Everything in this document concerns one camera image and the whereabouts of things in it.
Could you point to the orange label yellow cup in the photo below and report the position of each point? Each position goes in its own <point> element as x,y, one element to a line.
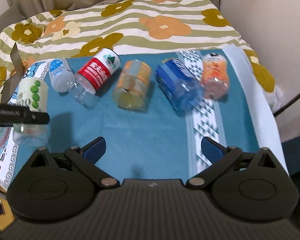
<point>131,90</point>

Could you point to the blue label clear cup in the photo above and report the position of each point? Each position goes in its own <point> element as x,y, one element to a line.
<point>180,86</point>

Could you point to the frosted white blue-label cup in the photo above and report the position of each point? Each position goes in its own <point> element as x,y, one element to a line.
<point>60,75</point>

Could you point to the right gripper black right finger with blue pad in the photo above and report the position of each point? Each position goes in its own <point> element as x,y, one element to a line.
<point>247,186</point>

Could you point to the orange cartoon label cup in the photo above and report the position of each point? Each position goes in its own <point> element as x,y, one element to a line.
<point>214,79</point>

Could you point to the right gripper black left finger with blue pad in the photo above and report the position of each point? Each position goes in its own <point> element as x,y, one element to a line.
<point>58,186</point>

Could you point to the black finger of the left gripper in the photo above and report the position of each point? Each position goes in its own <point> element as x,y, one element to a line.
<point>12,114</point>

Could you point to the teal patterned cloth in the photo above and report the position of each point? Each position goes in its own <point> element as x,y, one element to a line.
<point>158,142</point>

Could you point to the floral striped blanket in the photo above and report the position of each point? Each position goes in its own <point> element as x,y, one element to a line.
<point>127,27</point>

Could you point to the green dotted label cup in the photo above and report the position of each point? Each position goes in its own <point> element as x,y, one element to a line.
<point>32,93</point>

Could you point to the red Nongfu label cup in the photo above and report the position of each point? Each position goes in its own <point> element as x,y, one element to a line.
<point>93,75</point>

